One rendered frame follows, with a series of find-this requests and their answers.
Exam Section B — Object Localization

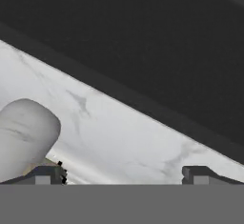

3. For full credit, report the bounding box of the pale grey sink basin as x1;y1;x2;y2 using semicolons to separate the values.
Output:
0;97;62;184

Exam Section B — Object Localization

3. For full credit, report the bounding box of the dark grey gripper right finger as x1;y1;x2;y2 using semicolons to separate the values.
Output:
181;165;244;185

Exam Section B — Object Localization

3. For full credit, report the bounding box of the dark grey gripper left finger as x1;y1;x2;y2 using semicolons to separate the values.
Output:
0;165;67;185

